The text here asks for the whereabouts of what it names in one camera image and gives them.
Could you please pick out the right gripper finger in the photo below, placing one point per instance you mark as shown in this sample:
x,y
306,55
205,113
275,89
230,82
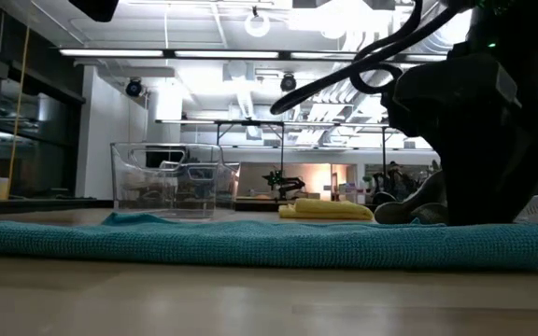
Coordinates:
x,y
484,186

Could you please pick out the grey microfiber towel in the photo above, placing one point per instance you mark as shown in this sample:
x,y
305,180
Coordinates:
x,y
409,210

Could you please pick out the yellow microfiber towel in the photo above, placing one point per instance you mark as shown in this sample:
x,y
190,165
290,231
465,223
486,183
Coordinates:
x,y
325,209

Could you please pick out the teal microfiber towel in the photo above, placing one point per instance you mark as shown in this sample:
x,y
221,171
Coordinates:
x,y
250,245

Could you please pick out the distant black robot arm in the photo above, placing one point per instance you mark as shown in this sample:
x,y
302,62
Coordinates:
x,y
283,183

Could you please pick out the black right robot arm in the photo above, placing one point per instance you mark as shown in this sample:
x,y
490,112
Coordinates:
x,y
516,23

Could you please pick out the long ceiling light fixture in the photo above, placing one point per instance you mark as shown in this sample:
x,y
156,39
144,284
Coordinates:
x,y
110,52

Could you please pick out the black ceiling spotlight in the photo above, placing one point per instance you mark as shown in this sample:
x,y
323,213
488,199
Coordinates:
x,y
133,88
288,83

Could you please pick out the round ceiling lamp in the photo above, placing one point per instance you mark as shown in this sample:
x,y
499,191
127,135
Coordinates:
x,y
257,34

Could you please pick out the clear plastic bin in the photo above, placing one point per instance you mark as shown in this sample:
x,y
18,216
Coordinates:
x,y
157,186

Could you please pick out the pale yellow cup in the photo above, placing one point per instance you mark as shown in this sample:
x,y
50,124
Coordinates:
x,y
1,189

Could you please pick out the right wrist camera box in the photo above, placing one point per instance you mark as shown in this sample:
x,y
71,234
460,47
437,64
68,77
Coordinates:
x,y
456,93

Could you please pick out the black aluminium table frame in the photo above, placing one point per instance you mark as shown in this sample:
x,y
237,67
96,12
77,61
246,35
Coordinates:
x,y
40,204

